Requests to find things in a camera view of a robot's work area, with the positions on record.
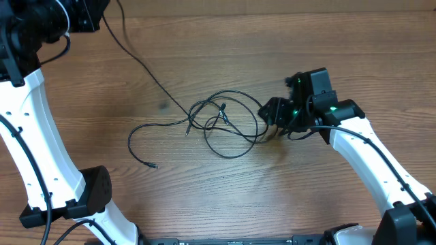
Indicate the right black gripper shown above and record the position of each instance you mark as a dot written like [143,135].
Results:
[276,108]

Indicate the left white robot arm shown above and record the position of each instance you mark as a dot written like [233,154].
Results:
[55,187]

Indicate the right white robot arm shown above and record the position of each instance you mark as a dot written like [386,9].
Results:
[407,207]

